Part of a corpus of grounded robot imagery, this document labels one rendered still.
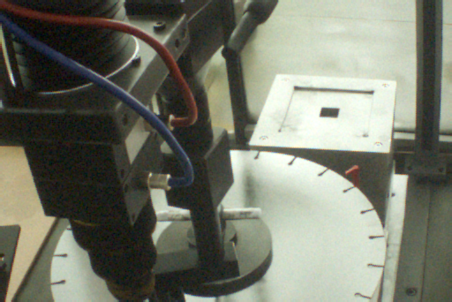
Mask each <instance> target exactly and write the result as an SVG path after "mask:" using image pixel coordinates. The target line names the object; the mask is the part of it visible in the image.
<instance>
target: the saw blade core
mask: <svg viewBox="0 0 452 302"><path fill-rule="evenodd" d="M230 152H231V166H232V171H233V178H234V184H233V185H232V187H231V188H230V190H229V191H228V193H227V194H226V196H225V197H224V199H223V200H222V202H221V203H222V205H223V206H224V207H229V208H260V209H261V213H262V217H261V219H262V221H263V222H264V223H265V224H266V225H267V226H268V228H269V229H270V231H271V233H272V244H273V252H272V255H271V258H270V260H269V261H268V263H267V265H266V266H265V267H264V268H263V269H262V271H261V272H260V273H259V274H258V275H256V276H255V277H253V278H252V279H250V280H249V281H248V282H246V283H241V284H239V285H238V286H236V287H233V288H230V289H224V290H218V291H196V290H192V289H187V288H185V287H183V291H184V295H185V302H369V300H370V299H372V297H373V294H374V293H375V291H376V289H377V288H378V285H379V282H380V279H381V276H382V272H383V268H384V261H385V252H386V247H385V237H384V233H383V229H382V226H381V224H379V225H374V226H369V227H366V226H365V223H368V222H372V221H378V220H380V219H379V217H378V216H377V213H376V211H374V210H373V206H372V205H371V204H370V202H369V201H368V199H367V198H366V197H365V196H364V195H363V194H362V193H361V192H360V191H359V190H358V189H357V188H356V187H355V188H354V185H352V184H351V182H348V181H347V180H346V179H345V178H343V177H341V176H340V175H338V174H337V173H334V172H333V171H331V170H328V171H327V169H326V168H325V167H322V166H320V165H319V164H317V163H314V162H308V161H306V160H302V159H299V158H297V159H296V160H295V157H293V156H288V155H281V154H276V153H270V152H261V151H260V154H259V156H258V160H254V159H256V156H257V154H258V151H245V150H235V151H230ZM294 160H295V162H294V163H293V164H292V165H288V164H290V163H292V162H293V161H294ZM326 171H327V172H326ZM325 172H326V173H325ZM324 173H325V174H324ZM322 174H324V175H323V176H321V177H319V175H322ZM352 188H353V189H352ZM350 189H351V190H350ZM347 191H348V192H347ZM343 192H347V193H343ZM150 194H151V198H152V202H153V206H154V210H155V213H156V212H157V211H183V210H185V209H181V208H174V207H169V206H168V204H167V203H166V199H165V195H164V191H163V190H162V189H154V190H151V193H150ZM369 211H370V212H369ZM366 212H367V213H366ZM360 213H364V214H363V215H361V214H360ZM66 229H67V230H65V231H64V232H63V234H62V235H63V236H62V237H61V238H60V239H59V242H58V244H57V245H56V250H55V252H54V255H55V256H56V257H53V259H52V264H51V274H50V281H51V292H52V297H53V300H54V302H119V301H117V300H116V298H115V297H113V296H112V294H111V293H110V292H109V290H108V288H107V285H106V283H105V280H103V279H101V278H100V277H99V276H96V275H95V274H94V271H93V269H92V267H91V262H90V260H89V257H88V254H87V251H85V250H83V249H82V248H80V246H79V245H77V244H76V243H75V241H74V239H73V236H72V229H71V225H70V224H69V225H68V227H66ZM369 238H373V239H369ZM65 255H68V256H67V257H66V258H64V256H65ZM370 265H373V267H372V268H369V267H368V266H370ZM375 267H377V268H375ZM381 267H383V268H381ZM62 282H65V283H62ZM58 283H59V284H58ZM356 295H360V296H361V297H362V298H361V297H358V298H357V297H355V296H356ZM366 298H369V299H366Z"/></svg>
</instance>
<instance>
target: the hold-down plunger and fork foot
mask: <svg viewBox="0 0 452 302"><path fill-rule="evenodd" d="M189 211H190V210H189ZM190 216H191V220H192V228H193V233H194V238H195V242H196V247H197V248H195V247H194V248H189V249H184V250H181V251H175V252H172V253H171V252H167V253H159V254H158V258H157V262H156V263H155V266H154V268H153V271H154V277H155V282H154V290H155V293H156V296H157V298H158V301H159V302H172V299H171V296H172V297H174V298H175V299H177V300H178V301H179V302H185V295H184V291H183V287H186V286H191V285H194V284H200V283H212V282H215V281H220V280H225V279H229V278H233V277H240V273H239V262H238V257H237V252H236V248H235V246H234V242H233V241H228V242H224V243H223V239H222V229H221V224H220V218H219V213H218V207H217V209H216V210H215V212H214V213H213V214H210V215H208V214H202V213H198V212H193V211H190Z"/></svg>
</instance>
